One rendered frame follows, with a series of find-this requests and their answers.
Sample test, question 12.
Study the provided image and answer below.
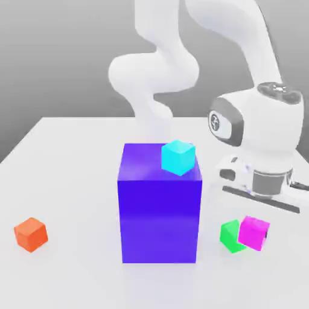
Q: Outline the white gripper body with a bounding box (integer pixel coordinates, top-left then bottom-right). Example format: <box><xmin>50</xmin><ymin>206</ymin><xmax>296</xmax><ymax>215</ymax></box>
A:
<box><xmin>221</xmin><ymin>185</ymin><xmax>302</xmax><ymax>221</ymax></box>

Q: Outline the small magenta cube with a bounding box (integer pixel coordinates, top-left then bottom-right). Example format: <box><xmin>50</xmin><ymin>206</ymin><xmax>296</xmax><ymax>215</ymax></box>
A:
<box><xmin>237</xmin><ymin>215</ymin><xmax>271</xmax><ymax>252</ymax></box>

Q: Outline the small green cube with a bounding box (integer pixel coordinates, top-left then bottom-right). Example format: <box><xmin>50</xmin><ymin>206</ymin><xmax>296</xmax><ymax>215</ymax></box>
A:
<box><xmin>219</xmin><ymin>218</ymin><xmax>247</xmax><ymax>254</ymax></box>

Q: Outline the small cyan cube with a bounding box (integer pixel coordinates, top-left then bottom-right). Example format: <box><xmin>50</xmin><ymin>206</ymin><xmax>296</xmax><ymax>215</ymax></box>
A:
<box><xmin>161</xmin><ymin>139</ymin><xmax>196</xmax><ymax>177</ymax></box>

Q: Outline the small orange cube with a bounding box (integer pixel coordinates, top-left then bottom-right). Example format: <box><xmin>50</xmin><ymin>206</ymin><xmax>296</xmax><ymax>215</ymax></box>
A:
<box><xmin>13</xmin><ymin>217</ymin><xmax>49</xmax><ymax>253</ymax></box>

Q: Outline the large blue box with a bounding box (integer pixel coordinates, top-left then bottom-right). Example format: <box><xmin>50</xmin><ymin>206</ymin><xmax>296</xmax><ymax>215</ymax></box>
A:
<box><xmin>116</xmin><ymin>142</ymin><xmax>203</xmax><ymax>264</ymax></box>

